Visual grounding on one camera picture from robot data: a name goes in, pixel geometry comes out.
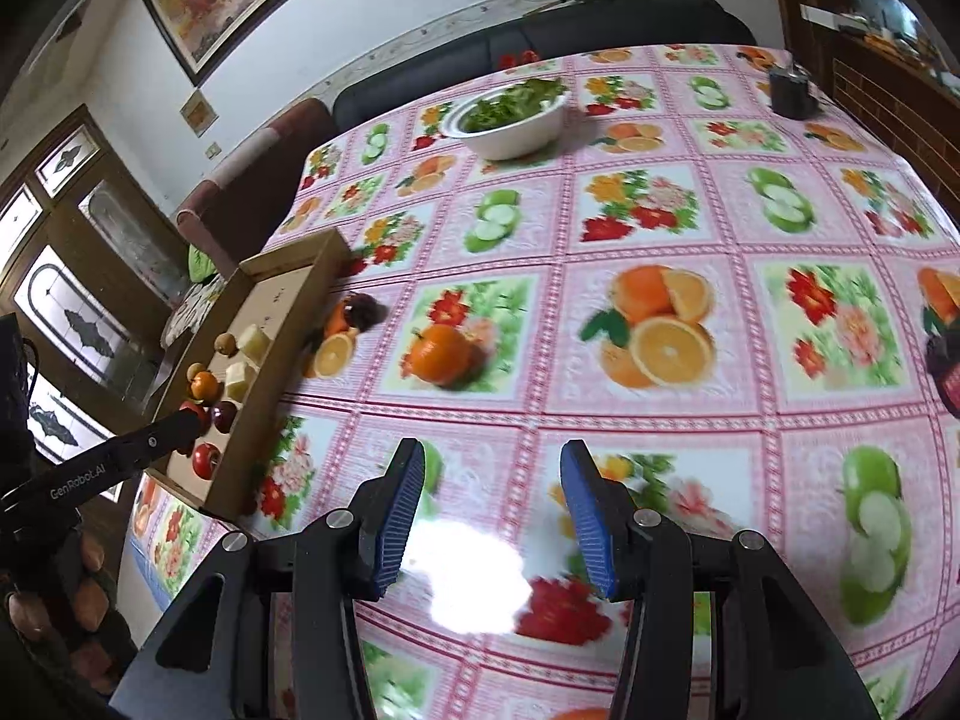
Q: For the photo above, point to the shallow cardboard box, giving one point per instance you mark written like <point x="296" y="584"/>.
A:
<point x="289" y="345"/>

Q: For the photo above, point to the small yellow-brown loquat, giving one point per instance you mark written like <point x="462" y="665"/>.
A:
<point x="225" y="343"/>
<point x="195" y="370"/>

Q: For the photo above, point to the wooden cabinet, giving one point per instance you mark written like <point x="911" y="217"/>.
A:
<point x="885" y="75"/>

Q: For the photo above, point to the brown patterned blanket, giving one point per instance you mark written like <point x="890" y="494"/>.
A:
<point x="187" y="311"/>

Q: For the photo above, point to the wooden door with glass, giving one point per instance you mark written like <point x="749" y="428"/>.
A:
<point x="75" y="255"/>

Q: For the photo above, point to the wooden wall plaque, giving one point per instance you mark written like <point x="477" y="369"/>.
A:
<point x="199" y="112"/>

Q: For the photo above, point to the orange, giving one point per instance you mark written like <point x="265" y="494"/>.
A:
<point x="441" y="354"/>
<point x="204" y="388"/>

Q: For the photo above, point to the black leather sofa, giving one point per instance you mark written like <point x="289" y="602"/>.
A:
<point x="600" y="22"/>

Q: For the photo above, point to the white bowl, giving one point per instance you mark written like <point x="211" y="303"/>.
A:
<point x="517" y="139"/>

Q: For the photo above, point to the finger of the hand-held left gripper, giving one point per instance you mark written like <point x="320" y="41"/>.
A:
<point x="161" y="435"/>

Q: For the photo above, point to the brown armchair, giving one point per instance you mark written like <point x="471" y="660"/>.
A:
<point x="247" y="180"/>

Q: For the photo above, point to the pink printed tablecloth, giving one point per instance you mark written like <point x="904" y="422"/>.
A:
<point x="525" y="240"/>

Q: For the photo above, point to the green cloth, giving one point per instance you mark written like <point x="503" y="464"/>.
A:
<point x="199" y="264"/>

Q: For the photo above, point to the green leafy vegetables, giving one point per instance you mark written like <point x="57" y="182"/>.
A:
<point x="510" y="103"/>

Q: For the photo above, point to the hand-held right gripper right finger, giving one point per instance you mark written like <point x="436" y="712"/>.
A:
<point x="589" y="525"/>

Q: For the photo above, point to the person's left hand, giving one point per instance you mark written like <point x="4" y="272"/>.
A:
<point x="91" y="604"/>

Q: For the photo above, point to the dark bag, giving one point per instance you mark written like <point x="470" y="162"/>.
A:
<point x="946" y="375"/>

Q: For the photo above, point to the dark metal cup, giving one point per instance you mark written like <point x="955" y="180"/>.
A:
<point x="791" y="94"/>

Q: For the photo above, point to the dark red plum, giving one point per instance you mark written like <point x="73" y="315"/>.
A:
<point x="223" y="415"/>
<point x="365" y="309"/>

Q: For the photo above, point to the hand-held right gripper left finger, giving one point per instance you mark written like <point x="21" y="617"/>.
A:
<point x="397" y="525"/>

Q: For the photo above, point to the red tomato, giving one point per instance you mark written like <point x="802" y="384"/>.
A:
<point x="206" y="459"/>
<point x="189" y="411"/>

